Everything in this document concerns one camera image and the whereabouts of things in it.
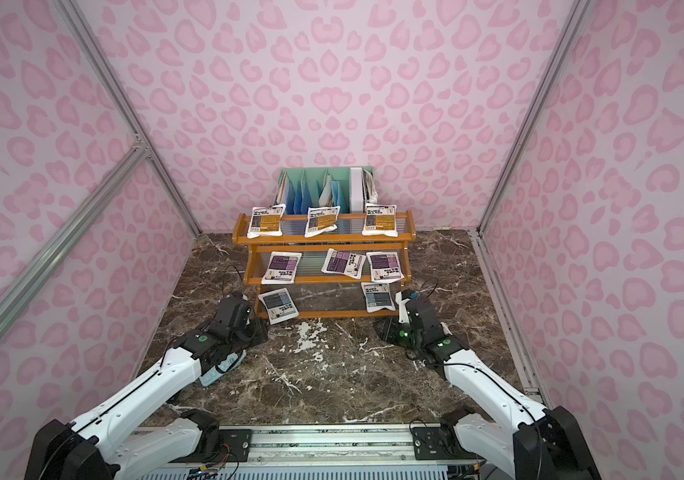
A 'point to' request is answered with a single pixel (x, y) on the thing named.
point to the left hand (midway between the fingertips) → (265, 324)
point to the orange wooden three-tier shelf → (340, 274)
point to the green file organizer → (350, 188)
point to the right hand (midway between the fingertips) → (376, 325)
